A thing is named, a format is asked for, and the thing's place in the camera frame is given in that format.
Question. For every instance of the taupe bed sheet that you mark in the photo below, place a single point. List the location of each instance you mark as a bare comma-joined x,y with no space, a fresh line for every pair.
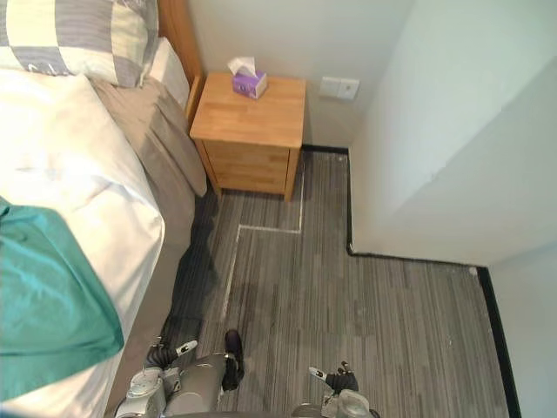
167,143

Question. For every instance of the white tissue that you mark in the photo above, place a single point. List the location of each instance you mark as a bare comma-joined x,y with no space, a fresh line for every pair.
240,64

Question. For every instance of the white wall switch plate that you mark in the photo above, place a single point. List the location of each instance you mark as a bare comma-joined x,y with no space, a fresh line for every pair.
339,87

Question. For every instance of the black baseboard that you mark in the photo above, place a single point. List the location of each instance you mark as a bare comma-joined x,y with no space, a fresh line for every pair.
494,305

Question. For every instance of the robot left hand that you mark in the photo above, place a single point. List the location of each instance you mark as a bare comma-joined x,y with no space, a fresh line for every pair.
162,353

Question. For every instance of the robot silver left leg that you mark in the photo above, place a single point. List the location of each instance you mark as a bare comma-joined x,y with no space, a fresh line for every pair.
198,387

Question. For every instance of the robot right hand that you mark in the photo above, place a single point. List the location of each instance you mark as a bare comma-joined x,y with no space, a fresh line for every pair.
341,381

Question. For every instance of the wooden nightstand drawer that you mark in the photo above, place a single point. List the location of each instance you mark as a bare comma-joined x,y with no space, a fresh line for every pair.
252,178
250,154

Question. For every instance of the teal cloth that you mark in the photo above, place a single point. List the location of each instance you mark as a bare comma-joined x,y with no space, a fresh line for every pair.
48,287

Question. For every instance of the white duvet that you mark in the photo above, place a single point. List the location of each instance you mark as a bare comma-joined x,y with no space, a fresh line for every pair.
65,152

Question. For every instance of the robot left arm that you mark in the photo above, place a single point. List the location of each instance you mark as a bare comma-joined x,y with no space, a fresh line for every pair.
145,389

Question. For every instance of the purple tissue box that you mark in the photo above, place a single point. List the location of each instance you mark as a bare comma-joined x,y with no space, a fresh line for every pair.
249,83

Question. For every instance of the robot dark left foot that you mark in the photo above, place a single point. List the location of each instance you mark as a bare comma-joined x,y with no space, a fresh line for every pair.
233,348

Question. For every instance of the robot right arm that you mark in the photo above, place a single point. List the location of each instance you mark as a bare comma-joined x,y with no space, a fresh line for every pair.
348,402

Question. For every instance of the wooden nightstand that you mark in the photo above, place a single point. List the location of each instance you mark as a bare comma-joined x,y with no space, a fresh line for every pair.
250,113

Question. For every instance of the white floor tape line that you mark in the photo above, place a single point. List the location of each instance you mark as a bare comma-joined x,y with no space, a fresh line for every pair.
231,270

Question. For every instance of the robot silver right leg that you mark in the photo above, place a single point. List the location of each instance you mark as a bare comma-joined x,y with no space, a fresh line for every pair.
306,411

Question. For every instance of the wooden headboard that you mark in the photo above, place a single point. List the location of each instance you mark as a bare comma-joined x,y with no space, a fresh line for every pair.
178,30

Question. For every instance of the white pillow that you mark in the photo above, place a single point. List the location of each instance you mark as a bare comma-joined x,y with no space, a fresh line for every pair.
169,69

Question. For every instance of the robot silver leg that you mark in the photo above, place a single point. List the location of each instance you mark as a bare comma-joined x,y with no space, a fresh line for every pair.
306,411
198,387

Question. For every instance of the grey cream checkered pillow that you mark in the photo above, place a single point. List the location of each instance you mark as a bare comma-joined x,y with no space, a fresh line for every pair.
82,35

